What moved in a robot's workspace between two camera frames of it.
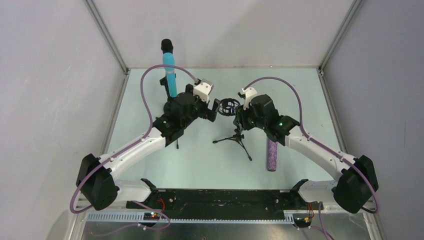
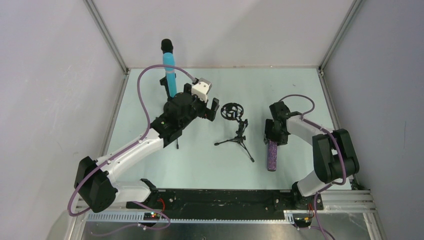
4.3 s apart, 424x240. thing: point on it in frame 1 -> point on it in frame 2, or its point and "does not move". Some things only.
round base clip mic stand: [169, 105] does not move
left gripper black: [208, 110] does not move
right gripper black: [240, 117] -> [274, 135]
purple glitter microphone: [272, 155] does not move
